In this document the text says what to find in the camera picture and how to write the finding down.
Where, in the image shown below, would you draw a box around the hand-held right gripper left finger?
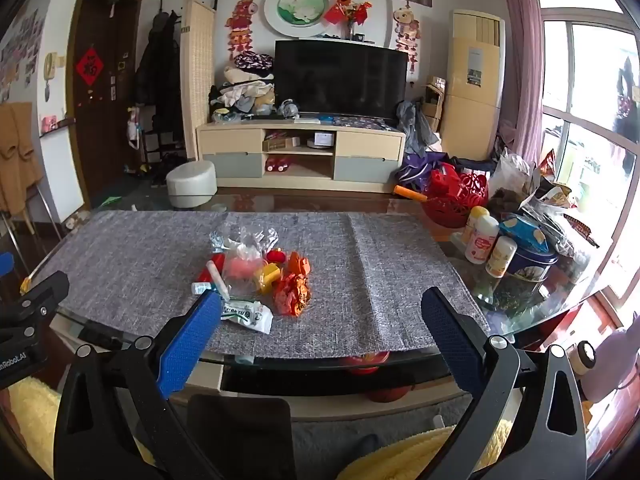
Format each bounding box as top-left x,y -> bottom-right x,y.
52,290 -> 223,480

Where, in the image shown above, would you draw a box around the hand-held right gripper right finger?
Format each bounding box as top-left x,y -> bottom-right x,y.
421,287 -> 587,480

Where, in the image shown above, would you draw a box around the white green-printed packet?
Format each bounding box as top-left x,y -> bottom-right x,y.
220,299 -> 274,335

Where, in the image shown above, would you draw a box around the white plastic tube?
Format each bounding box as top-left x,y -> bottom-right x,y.
206,260 -> 232,302

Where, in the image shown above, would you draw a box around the red plastic piece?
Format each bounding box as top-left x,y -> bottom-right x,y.
197,255 -> 221,284

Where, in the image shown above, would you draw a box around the pink plastic horn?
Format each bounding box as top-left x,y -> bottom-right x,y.
223,256 -> 263,282

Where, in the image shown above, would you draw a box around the orange wrapper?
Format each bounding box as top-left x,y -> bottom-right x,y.
285,251 -> 312,276
272,272 -> 312,317

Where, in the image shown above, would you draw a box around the clear plastic bag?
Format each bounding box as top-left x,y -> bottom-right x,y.
209,222 -> 281,301

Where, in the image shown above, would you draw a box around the grey woven table mat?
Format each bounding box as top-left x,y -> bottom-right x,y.
31,210 -> 491,361

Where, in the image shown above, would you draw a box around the white bottle yellow label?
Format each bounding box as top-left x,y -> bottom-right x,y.
486,236 -> 518,278

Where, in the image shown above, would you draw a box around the white bottle red label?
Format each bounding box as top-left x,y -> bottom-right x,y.
465,215 -> 501,265

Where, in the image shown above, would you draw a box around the blue round tin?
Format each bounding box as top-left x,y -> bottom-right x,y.
492,245 -> 560,306

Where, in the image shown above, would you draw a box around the black chair back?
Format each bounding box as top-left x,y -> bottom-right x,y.
187,394 -> 292,480

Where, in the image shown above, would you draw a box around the white bottle yellow cap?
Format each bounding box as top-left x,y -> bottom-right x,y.
461,205 -> 490,246

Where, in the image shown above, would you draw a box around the blue snack packet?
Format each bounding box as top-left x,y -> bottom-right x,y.
500,215 -> 550,253

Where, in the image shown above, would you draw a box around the red plastic basket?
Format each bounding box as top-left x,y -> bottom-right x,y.
419,162 -> 490,228

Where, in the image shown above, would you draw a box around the white round stool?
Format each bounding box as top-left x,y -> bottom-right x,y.
165,160 -> 218,209

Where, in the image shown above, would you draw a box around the clear bag of snacks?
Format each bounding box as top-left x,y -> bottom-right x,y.
487,152 -> 538,216

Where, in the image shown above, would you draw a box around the purple bag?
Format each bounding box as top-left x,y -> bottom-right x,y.
395,152 -> 451,193

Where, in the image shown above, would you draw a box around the pile of snack packets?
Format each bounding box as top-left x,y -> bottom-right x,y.
520,150 -> 601,261

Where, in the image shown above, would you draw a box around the brown wooden door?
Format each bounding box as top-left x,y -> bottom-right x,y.
66,0 -> 144,203

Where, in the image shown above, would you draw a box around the beige grey television cabinet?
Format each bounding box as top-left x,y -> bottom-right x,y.
195,115 -> 407,193

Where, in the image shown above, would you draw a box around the red diamond door sticker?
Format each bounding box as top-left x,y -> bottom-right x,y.
75,47 -> 105,88

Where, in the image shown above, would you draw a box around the flat cardboard box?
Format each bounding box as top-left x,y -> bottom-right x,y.
263,132 -> 301,152

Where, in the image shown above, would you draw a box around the grey clothing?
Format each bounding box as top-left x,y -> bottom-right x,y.
396,101 -> 443,153

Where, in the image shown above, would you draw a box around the dark hanging coats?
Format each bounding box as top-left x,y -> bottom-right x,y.
132,10 -> 186,153

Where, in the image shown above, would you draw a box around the beige standing air conditioner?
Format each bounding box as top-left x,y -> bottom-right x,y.
440,8 -> 507,161

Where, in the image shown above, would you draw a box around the pile of clothes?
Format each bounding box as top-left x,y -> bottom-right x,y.
209,51 -> 277,116

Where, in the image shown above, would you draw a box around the beige folding screen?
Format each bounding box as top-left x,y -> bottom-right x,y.
180,0 -> 217,161

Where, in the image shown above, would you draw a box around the black television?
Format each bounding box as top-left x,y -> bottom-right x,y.
274,39 -> 408,120

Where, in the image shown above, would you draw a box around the pink curtain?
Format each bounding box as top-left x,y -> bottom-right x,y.
497,0 -> 546,166

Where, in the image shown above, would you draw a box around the window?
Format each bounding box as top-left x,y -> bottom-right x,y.
537,0 -> 640,301

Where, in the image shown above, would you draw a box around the pink hanging animal decoration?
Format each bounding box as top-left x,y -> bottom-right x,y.
392,5 -> 422,76

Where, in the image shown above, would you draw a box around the red hanging fish decoration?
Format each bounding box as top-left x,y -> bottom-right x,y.
225,0 -> 261,68

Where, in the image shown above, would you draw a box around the vase of artificial flowers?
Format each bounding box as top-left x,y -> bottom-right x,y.
324,0 -> 373,41

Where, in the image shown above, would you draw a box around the beige wall intercom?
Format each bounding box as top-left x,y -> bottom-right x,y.
42,52 -> 59,103

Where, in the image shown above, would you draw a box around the wall photo collage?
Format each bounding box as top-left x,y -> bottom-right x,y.
0,7 -> 43,103

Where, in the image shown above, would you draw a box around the round wall picture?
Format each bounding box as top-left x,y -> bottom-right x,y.
263,0 -> 331,31

